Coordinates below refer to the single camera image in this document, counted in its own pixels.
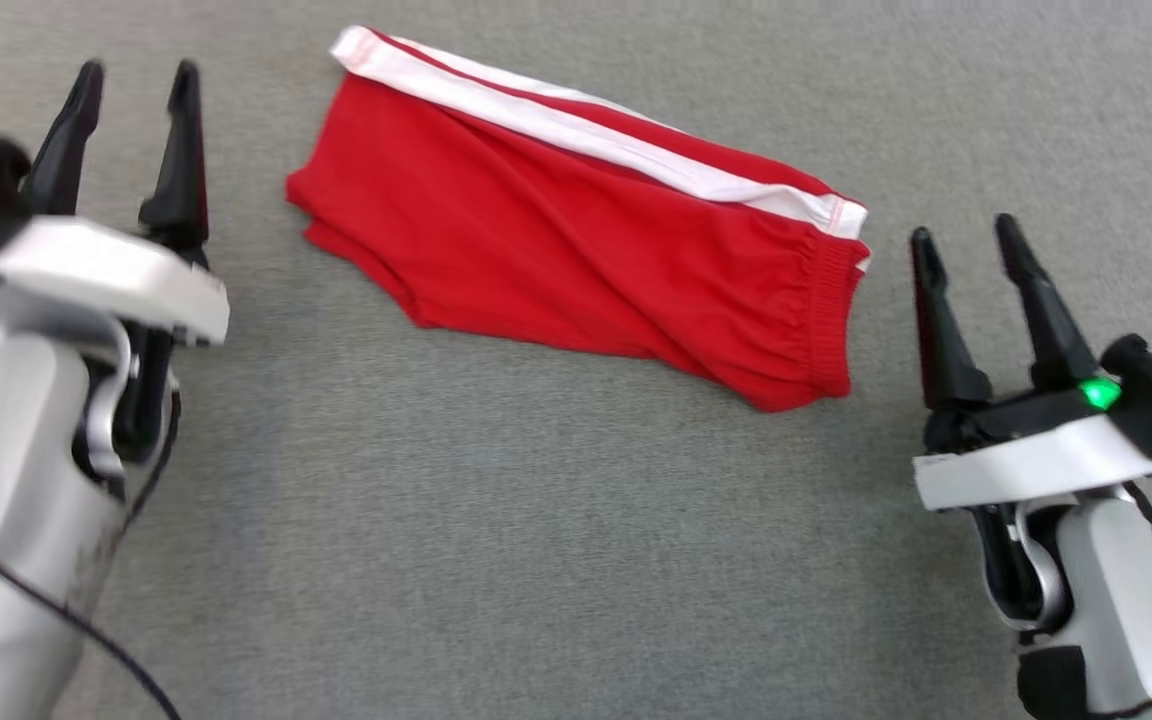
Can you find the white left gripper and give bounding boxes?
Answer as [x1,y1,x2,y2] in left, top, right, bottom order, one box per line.
[0,60,231,351]

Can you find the red shorts with white stripe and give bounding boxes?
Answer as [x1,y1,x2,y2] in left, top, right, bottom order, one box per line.
[284,25,873,414]

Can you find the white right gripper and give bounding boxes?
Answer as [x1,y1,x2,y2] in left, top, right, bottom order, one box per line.
[911,213,1152,514]

